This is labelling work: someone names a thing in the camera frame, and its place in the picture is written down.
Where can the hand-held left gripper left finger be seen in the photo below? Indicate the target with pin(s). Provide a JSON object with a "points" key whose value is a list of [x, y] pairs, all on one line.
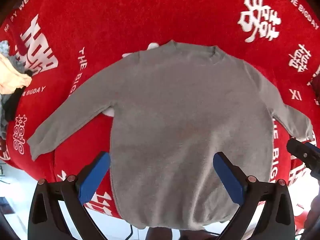
{"points": [[94, 176]]}

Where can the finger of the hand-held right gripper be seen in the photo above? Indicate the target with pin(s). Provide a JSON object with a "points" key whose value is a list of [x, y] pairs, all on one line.
{"points": [[303, 152]]}

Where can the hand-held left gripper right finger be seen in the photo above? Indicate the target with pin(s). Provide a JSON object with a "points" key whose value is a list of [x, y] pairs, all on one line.
{"points": [[228, 180]]}

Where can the grey sweater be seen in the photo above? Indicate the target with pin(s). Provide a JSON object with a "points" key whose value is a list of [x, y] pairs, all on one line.
{"points": [[180, 120]]}

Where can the pile of clothes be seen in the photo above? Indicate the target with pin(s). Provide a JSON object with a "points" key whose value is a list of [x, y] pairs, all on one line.
{"points": [[6, 48]]}

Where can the black cloth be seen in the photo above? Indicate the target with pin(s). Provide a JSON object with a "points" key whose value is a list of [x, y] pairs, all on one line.
{"points": [[12, 105]]}

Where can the cream cloth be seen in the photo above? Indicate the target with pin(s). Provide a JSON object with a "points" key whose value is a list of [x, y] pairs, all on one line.
{"points": [[11, 76]]}

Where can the red printed blanket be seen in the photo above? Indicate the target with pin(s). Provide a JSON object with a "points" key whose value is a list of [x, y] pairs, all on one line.
{"points": [[140, 12]]}

